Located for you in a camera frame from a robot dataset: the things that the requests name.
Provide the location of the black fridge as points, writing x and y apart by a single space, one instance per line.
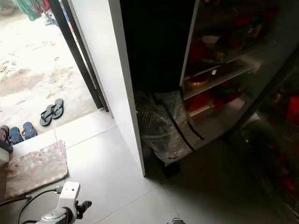
159 46

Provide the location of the beige marble pattern door mat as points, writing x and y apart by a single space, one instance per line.
35 168

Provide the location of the blue slipper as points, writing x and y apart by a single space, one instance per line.
29 129
15 135

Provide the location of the dark slipper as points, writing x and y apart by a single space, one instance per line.
3 133

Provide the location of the clear crumpled plastic bag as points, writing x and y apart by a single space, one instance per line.
161 126

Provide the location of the red plastic container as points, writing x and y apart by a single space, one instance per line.
198 100

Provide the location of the green hanging garment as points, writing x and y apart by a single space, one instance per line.
30 7

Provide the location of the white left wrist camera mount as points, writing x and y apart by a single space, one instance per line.
67 192

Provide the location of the dark metal door frame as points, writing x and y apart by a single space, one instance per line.
84 56

